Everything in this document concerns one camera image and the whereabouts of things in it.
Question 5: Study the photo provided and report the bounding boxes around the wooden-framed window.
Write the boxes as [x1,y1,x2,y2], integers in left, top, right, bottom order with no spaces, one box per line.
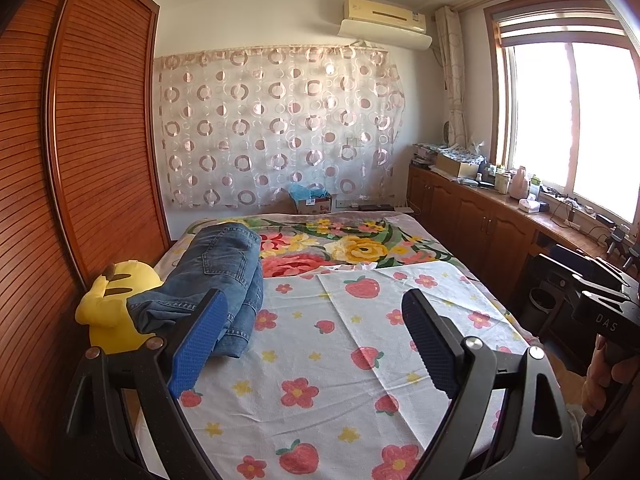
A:
[482,2,640,241]

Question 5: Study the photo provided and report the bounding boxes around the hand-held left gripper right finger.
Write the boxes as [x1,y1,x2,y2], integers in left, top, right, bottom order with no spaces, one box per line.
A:
[401,287,581,480]

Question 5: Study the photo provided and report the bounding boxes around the white power strip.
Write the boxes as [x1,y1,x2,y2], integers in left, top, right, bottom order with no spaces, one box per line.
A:
[542,187,601,226]

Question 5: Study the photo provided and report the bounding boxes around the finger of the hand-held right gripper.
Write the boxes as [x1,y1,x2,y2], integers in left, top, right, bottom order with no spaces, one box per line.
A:
[550,245,640,287]
[537,254,628,305]

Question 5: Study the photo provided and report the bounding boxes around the stack of packets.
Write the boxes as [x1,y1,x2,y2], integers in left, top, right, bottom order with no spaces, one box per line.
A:
[411,142,441,168]

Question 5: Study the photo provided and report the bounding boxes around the white plastic jug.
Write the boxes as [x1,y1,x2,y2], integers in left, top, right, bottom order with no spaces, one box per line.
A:
[510,166,531,198]

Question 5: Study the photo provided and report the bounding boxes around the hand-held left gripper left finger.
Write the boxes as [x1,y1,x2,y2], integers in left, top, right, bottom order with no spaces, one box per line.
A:
[62,288,229,480]

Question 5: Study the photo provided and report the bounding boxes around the small cardboard box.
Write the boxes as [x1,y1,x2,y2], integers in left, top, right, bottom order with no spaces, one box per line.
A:
[296,194,333,215]

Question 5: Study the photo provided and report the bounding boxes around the person's right hand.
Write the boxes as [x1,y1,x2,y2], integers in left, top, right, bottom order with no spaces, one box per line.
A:
[581,335,619,417]

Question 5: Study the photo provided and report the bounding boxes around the wooden slatted wardrobe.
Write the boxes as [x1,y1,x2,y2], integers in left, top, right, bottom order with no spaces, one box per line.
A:
[0,0,173,461]

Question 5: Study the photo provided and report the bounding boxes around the floral blanket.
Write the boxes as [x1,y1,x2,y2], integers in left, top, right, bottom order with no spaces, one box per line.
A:
[182,211,533,351]

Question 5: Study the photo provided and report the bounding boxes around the long wooden cabinet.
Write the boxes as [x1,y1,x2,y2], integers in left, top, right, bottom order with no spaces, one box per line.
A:
[406,162,640,311]

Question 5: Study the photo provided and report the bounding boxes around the circle-patterned sheer curtain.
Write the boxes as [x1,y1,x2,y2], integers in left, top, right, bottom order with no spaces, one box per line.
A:
[154,45,407,208]

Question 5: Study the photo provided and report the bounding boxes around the yellow plush toy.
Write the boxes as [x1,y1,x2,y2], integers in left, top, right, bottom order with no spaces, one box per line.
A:
[75,259,163,350]

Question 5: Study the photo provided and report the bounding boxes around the beige box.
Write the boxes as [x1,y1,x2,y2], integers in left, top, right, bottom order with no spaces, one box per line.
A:
[435,152,486,181]

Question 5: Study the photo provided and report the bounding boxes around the blue denim pants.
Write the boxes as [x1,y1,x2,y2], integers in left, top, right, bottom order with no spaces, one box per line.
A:
[127,223,265,359]

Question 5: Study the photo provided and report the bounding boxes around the cream patterned window curtain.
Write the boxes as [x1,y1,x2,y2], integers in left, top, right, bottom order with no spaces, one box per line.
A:
[434,6,468,148]

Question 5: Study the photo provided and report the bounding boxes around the small black tripod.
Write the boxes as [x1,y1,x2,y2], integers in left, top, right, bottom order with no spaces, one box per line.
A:
[605,225,640,271]

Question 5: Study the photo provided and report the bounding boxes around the wall air conditioner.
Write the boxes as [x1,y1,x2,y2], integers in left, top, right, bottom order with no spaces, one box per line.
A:
[337,0,433,51]

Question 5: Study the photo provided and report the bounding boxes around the black trash bin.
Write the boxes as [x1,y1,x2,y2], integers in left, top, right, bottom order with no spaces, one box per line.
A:
[530,287,559,334]

